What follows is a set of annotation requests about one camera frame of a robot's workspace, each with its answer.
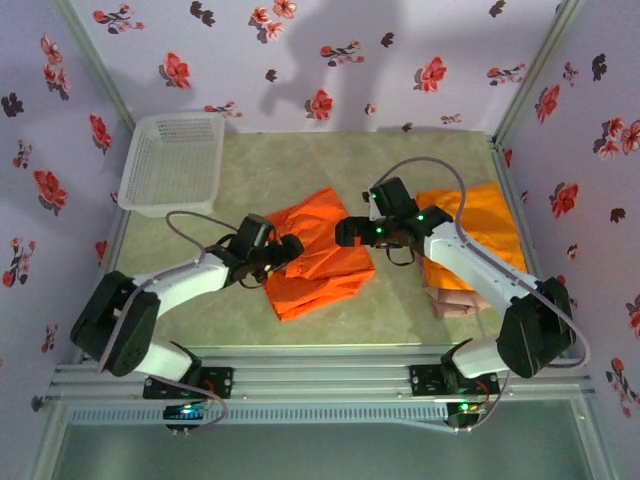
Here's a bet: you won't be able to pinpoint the light orange shorts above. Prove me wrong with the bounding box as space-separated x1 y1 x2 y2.
415 181 529 291

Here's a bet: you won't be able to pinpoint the right circuit board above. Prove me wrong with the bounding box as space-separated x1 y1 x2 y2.
447 399 489 431

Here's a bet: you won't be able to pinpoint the pink shorts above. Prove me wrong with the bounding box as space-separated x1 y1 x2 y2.
424 282 494 319

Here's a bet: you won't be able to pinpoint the aluminium corner post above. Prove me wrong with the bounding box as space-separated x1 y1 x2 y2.
492 0 586 144
52 0 132 124

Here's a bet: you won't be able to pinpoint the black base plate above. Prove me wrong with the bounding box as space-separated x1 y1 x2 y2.
408 364 501 397
143 366 234 401

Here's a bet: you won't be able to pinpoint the white plastic basket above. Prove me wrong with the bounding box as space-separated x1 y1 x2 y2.
118 112 225 218

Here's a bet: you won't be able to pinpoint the dark orange shorts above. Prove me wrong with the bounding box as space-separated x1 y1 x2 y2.
263 186 376 324

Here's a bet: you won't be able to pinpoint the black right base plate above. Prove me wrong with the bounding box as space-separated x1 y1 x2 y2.
408 364 501 397

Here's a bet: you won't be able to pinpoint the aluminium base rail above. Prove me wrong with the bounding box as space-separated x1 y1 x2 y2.
49 347 594 401

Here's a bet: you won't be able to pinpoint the circuit board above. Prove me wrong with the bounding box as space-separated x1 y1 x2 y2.
163 402 209 421
447 399 489 431

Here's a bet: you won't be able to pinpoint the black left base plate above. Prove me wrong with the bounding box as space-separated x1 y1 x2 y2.
143 366 234 401

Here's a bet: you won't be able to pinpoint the grey slotted cable duct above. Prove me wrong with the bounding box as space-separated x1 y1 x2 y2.
67 403 449 427

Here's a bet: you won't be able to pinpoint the left circuit board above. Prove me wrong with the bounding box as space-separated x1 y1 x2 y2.
163 402 209 421

